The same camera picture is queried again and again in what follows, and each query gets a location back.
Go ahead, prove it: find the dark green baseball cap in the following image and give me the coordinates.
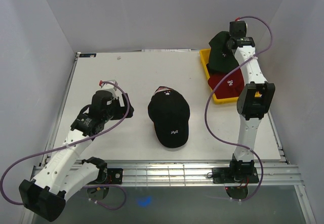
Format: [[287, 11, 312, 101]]
[[207, 31, 238, 74]]

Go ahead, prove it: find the pink baseball cap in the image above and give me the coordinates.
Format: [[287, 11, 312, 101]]
[[154, 86, 173, 95]]

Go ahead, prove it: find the black baseball cap white logo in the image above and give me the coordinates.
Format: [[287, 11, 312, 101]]
[[148, 89, 190, 149]]

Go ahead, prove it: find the red baseball cap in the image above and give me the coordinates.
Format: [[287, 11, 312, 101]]
[[208, 70, 245, 99]]

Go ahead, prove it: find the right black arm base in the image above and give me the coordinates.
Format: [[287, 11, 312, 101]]
[[207, 167, 259, 184]]

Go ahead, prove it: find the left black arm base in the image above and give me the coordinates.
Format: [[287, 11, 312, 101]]
[[89, 168, 124, 185]]

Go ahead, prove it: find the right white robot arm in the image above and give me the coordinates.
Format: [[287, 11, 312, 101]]
[[227, 19, 275, 184]]

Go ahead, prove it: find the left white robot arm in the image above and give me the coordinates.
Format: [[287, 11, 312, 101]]
[[19, 89, 134, 222]]

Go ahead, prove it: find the blue label sticker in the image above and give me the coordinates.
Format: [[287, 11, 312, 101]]
[[78, 53, 97, 58]]

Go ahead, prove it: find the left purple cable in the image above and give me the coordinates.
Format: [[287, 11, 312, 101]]
[[0, 81, 135, 211]]

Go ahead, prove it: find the purple cable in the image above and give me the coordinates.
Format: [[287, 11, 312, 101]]
[[204, 16, 274, 202], [0, 81, 135, 211]]

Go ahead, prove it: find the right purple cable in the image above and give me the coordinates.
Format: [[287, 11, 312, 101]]
[[204, 16, 274, 202]]

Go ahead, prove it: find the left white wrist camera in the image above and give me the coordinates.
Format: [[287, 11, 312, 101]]
[[99, 80, 118, 93]]

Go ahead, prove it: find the aluminium frame rail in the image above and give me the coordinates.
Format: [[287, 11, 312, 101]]
[[107, 161, 304, 187]]

